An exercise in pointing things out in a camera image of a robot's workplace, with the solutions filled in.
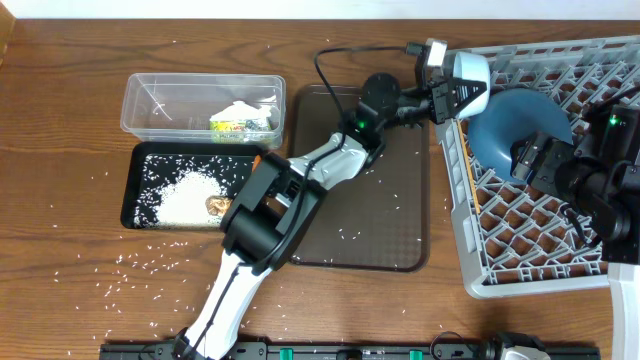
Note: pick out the black rectangular tray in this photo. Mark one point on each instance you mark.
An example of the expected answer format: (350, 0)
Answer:
(144, 149)

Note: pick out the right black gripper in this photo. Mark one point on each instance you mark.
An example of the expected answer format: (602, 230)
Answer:
(530, 163)

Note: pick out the white rice pile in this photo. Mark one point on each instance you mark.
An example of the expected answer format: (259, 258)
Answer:
(173, 189)

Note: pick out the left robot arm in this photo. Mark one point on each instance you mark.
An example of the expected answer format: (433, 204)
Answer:
(267, 219)

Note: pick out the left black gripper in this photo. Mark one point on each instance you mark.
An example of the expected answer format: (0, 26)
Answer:
(442, 100)

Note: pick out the wooden chopstick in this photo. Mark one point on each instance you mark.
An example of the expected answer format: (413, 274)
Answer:
(468, 168)

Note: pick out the brown food scrap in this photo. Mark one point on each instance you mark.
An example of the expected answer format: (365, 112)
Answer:
(217, 205)

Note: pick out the yellow green snack wrapper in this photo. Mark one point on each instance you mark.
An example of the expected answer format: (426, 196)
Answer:
(240, 131)

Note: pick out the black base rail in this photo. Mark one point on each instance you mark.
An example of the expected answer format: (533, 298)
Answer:
(263, 351)

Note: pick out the grey dishwasher rack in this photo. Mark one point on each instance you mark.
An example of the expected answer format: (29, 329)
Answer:
(521, 244)

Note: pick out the blue plate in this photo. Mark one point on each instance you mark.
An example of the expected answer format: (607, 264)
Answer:
(510, 116)

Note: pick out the clear plastic bin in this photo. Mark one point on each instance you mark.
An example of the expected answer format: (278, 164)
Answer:
(176, 107)

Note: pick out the brown serving tray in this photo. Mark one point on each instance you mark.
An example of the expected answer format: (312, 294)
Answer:
(379, 219)

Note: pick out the white napkin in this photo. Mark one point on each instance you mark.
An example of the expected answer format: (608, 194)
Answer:
(241, 111)

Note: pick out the orange carrot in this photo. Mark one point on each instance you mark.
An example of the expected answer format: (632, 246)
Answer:
(256, 162)

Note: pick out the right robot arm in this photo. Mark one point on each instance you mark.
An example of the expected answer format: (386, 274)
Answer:
(598, 178)

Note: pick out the light blue rice bowl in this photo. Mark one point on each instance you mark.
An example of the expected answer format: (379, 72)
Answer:
(475, 67)

